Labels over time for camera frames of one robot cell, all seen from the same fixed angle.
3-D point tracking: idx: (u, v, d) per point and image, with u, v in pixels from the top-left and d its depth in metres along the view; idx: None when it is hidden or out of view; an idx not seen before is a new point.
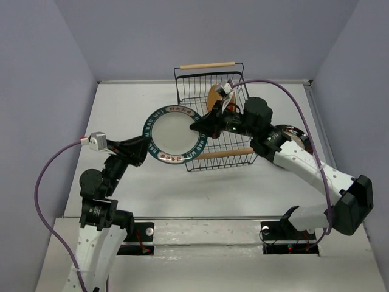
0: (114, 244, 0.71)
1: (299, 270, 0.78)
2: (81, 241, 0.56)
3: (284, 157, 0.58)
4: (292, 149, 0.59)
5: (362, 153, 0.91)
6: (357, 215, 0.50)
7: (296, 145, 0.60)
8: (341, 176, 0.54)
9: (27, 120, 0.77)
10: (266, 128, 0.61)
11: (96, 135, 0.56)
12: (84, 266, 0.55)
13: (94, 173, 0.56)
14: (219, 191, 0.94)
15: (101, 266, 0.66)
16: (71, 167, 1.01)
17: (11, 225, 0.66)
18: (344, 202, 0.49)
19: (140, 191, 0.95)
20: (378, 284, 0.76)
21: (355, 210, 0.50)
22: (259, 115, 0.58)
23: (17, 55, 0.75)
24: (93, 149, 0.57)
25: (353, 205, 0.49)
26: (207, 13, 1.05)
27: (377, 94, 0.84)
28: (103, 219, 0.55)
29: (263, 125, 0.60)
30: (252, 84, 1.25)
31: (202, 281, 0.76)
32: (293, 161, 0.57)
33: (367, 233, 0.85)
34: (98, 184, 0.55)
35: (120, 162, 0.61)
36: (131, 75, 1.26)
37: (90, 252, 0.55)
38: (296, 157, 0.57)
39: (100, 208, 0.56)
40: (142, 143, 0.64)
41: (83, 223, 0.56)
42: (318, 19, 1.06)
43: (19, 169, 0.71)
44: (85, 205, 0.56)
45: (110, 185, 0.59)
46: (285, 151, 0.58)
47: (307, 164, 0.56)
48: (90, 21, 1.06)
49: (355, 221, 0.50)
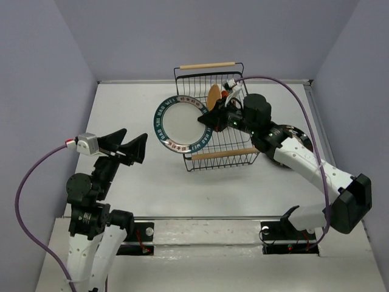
0: (113, 245, 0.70)
1: (299, 270, 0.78)
2: (72, 250, 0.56)
3: (285, 154, 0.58)
4: (293, 146, 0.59)
5: (362, 153, 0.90)
6: (355, 213, 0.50)
7: (297, 142, 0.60)
8: (341, 174, 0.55)
9: (27, 120, 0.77)
10: (267, 123, 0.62)
11: (87, 139, 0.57)
12: (76, 277, 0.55)
13: (82, 177, 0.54)
14: (219, 191, 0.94)
15: (99, 266, 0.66)
16: (71, 168, 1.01)
17: (11, 226, 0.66)
18: (341, 200, 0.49)
19: (140, 191, 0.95)
20: (379, 285, 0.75)
21: (352, 208, 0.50)
22: (258, 110, 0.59)
23: (17, 55, 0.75)
24: (82, 152, 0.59)
25: (351, 203, 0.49)
26: (206, 13, 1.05)
27: (377, 93, 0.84)
28: (93, 226, 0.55)
29: (262, 120, 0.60)
30: (251, 84, 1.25)
31: (203, 281, 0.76)
32: (293, 157, 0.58)
33: (367, 233, 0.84)
34: (86, 190, 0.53)
35: (110, 165, 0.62)
36: (131, 75, 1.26)
37: (82, 261, 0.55)
38: (297, 154, 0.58)
39: (90, 215, 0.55)
40: (139, 142, 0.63)
41: (73, 232, 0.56)
42: (318, 19, 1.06)
43: (19, 169, 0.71)
44: (74, 212, 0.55)
45: (102, 188, 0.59)
46: (286, 148, 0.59)
47: (308, 161, 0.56)
48: (91, 21, 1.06)
49: (352, 220, 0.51)
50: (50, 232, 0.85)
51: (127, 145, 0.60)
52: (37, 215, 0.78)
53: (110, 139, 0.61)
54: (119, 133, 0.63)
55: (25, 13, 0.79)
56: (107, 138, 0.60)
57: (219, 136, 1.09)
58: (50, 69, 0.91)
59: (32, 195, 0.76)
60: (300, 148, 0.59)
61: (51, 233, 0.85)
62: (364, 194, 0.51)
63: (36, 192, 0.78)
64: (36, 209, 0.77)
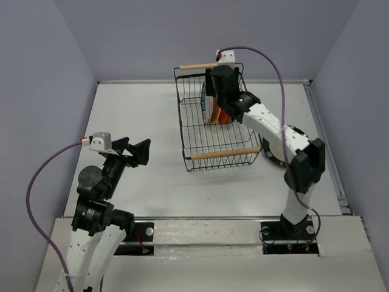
0: (110, 245, 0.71)
1: (298, 271, 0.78)
2: (72, 245, 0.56)
3: (251, 118, 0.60)
4: (259, 111, 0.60)
5: (361, 153, 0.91)
6: (309, 174, 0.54)
7: (264, 108, 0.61)
8: (301, 137, 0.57)
9: (28, 120, 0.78)
10: (235, 89, 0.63)
11: (103, 135, 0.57)
12: (74, 271, 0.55)
13: (95, 171, 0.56)
14: (219, 191, 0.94)
15: (95, 266, 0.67)
16: (72, 168, 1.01)
17: (12, 226, 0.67)
18: (298, 159, 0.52)
19: (140, 190, 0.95)
20: (379, 284, 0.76)
21: (307, 168, 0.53)
22: (220, 75, 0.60)
23: (18, 54, 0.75)
24: (96, 149, 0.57)
25: (306, 163, 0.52)
26: (206, 13, 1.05)
27: (377, 93, 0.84)
28: (95, 223, 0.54)
29: (227, 87, 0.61)
30: (251, 84, 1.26)
31: (203, 281, 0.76)
32: (259, 122, 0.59)
33: (367, 233, 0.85)
34: (96, 182, 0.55)
35: (118, 163, 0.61)
36: (132, 75, 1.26)
37: (81, 257, 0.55)
38: (263, 119, 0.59)
39: (93, 210, 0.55)
40: (145, 145, 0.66)
41: (75, 227, 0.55)
42: (318, 19, 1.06)
43: (19, 170, 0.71)
44: (79, 207, 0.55)
45: (110, 185, 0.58)
46: (253, 112, 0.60)
47: (271, 125, 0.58)
48: (91, 21, 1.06)
49: (307, 179, 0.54)
50: (51, 232, 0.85)
51: (137, 145, 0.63)
52: (37, 215, 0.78)
53: (120, 142, 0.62)
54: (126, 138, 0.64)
55: (25, 14, 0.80)
56: (113, 142, 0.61)
57: (219, 136, 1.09)
58: (50, 69, 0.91)
59: (33, 194, 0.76)
60: (266, 112, 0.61)
61: (51, 233, 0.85)
62: (318, 156, 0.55)
63: (37, 192, 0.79)
64: (36, 209, 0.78)
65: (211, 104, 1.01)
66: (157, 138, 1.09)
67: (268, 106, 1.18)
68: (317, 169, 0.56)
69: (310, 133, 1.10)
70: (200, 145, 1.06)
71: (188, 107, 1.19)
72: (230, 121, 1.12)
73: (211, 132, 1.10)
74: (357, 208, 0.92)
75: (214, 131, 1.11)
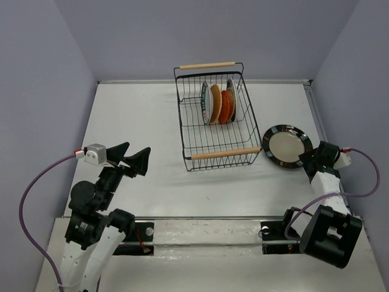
0: (108, 248, 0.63)
1: (298, 272, 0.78)
2: (66, 257, 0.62)
3: (319, 177, 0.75)
4: (330, 177, 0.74)
5: (361, 153, 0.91)
6: (324, 233, 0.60)
7: (337, 180, 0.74)
8: (343, 208, 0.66)
9: (28, 120, 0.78)
10: (328, 160, 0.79)
11: (96, 149, 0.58)
12: (67, 281, 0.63)
13: (86, 186, 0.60)
14: (219, 191, 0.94)
15: (92, 267, 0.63)
16: (72, 168, 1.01)
17: (12, 227, 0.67)
18: (326, 209, 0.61)
19: (140, 190, 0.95)
20: (379, 285, 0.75)
21: (327, 225, 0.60)
22: (323, 143, 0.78)
23: (17, 54, 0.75)
24: (91, 162, 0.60)
25: (328, 219, 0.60)
26: (206, 13, 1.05)
27: (378, 93, 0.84)
28: (88, 236, 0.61)
29: (321, 152, 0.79)
30: (251, 84, 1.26)
31: (203, 281, 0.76)
32: (322, 181, 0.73)
33: (367, 233, 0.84)
34: (88, 198, 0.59)
35: (113, 175, 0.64)
36: (131, 75, 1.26)
37: (73, 268, 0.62)
38: (326, 181, 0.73)
39: (87, 223, 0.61)
40: (144, 154, 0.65)
41: (69, 238, 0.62)
42: (317, 19, 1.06)
43: (19, 169, 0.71)
44: (73, 219, 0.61)
45: (104, 199, 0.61)
46: (324, 176, 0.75)
47: (328, 187, 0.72)
48: (91, 21, 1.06)
49: (318, 232, 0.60)
50: (50, 231, 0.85)
51: (134, 157, 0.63)
52: (36, 215, 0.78)
53: (117, 152, 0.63)
54: (126, 145, 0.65)
55: (25, 15, 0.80)
56: (109, 154, 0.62)
57: (219, 136, 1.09)
58: (50, 69, 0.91)
59: (32, 194, 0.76)
60: (334, 182, 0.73)
61: (51, 233, 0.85)
62: (347, 233, 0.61)
63: (36, 193, 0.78)
64: (34, 210, 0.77)
65: (211, 104, 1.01)
66: (157, 138, 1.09)
67: (268, 105, 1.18)
68: (335, 246, 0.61)
69: (311, 132, 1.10)
70: (200, 145, 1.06)
71: (188, 107, 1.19)
72: (230, 121, 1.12)
73: (211, 132, 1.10)
74: (355, 208, 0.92)
75: (214, 131, 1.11)
